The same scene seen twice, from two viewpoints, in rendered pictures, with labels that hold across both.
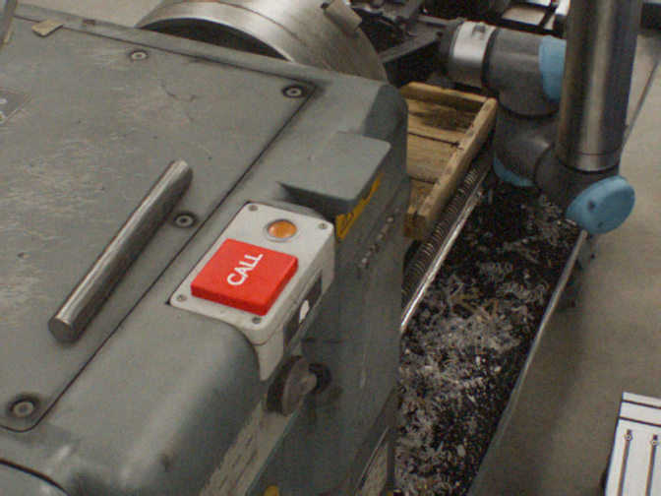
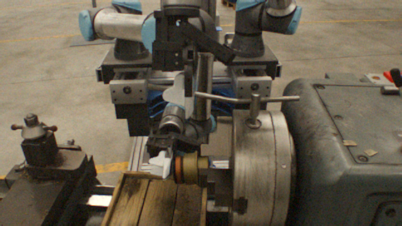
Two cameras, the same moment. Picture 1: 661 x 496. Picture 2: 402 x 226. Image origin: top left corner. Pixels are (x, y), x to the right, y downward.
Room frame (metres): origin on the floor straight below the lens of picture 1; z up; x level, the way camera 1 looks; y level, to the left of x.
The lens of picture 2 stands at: (1.54, 0.67, 1.64)
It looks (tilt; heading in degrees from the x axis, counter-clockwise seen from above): 30 degrees down; 250
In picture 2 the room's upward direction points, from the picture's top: straight up
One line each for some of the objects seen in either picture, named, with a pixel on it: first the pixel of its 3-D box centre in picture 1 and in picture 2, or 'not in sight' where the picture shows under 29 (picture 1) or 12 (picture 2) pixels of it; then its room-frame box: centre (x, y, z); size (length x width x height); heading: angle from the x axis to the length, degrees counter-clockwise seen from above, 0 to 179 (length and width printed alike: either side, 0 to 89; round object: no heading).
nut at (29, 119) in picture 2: not in sight; (31, 118); (1.73, -0.23, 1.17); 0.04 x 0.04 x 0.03
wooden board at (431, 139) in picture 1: (339, 137); (156, 215); (1.43, -0.01, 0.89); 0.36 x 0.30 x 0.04; 67
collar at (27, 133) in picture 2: not in sight; (33, 127); (1.73, -0.23, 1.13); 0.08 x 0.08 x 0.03
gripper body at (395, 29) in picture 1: (412, 37); (164, 144); (1.37, -0.10, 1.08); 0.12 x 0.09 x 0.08; 67
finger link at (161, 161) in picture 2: not in sight; (159, 162); (1.41, 0.00, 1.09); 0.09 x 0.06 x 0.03; 67
